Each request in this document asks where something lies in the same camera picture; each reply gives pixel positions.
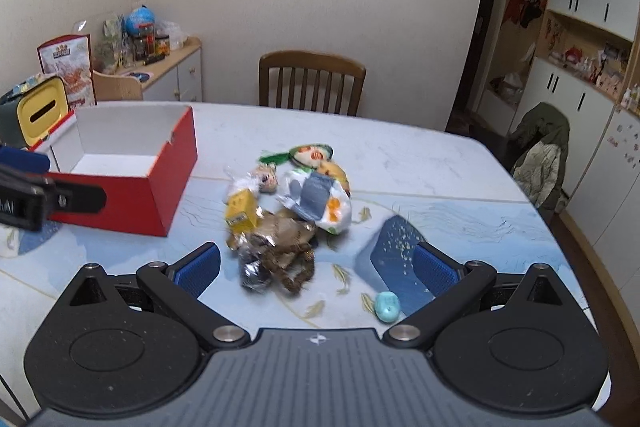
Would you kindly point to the white plastic bag orange print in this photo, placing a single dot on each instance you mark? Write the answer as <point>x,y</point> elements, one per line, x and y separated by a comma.
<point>335,212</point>

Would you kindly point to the grey paper pack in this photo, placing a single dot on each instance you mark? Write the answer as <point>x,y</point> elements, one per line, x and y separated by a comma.
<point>315,197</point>

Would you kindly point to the small yellow box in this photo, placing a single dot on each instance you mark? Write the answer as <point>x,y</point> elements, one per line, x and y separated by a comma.
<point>240,209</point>

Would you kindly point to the light wooden chair back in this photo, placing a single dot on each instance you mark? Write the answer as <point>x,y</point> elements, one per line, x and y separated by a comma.
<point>117,87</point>

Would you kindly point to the hanging red black bags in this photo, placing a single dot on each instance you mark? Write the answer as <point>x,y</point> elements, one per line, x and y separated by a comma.
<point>525,9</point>

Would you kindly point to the dark glass jar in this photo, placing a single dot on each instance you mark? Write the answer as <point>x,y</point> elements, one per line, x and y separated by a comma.
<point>144,42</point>

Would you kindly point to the white wooden side cabinet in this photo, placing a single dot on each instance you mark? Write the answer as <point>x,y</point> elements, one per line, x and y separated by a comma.
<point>187,77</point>

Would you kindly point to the brown wooden chair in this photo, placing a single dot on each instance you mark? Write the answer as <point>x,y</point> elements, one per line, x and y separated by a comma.
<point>310,59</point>

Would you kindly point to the gold foil packet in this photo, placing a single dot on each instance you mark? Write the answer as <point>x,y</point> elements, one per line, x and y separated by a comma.
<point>280,232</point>

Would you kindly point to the blue round mat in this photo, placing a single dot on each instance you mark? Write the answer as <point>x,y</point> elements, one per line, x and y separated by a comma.
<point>139,76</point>

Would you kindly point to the row of shelf trinkets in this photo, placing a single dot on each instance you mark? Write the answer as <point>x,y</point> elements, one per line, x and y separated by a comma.
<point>600,67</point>

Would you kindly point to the green jacket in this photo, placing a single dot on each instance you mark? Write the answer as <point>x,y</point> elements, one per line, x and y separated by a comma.
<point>545,132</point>

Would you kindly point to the white wall cabinet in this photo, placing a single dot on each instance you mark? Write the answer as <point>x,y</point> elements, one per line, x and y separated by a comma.
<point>590,2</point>

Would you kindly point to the colourful printed pack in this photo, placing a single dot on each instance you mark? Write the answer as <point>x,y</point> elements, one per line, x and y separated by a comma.
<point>30,82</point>

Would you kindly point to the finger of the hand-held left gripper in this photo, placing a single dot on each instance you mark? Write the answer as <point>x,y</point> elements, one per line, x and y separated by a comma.
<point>80,198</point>
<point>25,159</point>

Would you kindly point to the small teal oval object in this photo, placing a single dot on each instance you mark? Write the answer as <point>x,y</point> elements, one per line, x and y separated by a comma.
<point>387,307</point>

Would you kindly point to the yellow black screwdriver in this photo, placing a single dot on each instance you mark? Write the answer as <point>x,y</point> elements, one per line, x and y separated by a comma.
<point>155,59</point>

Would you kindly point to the blue globe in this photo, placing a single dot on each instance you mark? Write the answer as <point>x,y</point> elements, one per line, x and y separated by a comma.
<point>140,19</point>

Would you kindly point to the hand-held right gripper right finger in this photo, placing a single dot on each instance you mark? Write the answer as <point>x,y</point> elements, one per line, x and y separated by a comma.
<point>435,271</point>

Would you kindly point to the red printed snack bag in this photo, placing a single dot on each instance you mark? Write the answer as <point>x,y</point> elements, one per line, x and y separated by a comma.
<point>67,62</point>

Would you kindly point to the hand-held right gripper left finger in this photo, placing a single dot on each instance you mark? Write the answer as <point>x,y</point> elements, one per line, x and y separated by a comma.
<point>200,269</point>

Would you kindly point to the jar with dark lid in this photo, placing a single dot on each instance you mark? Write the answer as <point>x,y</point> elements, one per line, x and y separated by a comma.
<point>162,44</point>

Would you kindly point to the red cardboard box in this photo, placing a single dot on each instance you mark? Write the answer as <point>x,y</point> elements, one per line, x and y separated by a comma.
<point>125,202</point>

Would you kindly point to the clear plastic bag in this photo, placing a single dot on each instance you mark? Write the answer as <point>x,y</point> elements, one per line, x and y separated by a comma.
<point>175,34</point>

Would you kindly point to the clear bag of dark tea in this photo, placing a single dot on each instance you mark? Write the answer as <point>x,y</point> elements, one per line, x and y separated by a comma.
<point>255,272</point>

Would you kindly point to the green white plush sachet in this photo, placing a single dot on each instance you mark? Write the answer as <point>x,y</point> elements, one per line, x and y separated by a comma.
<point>312,154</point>

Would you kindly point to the clear glass jar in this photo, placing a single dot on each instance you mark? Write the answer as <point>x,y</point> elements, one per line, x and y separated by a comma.
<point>107,57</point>

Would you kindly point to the yellow grey tissue box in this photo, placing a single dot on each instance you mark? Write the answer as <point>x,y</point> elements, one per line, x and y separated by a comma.
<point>40,107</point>

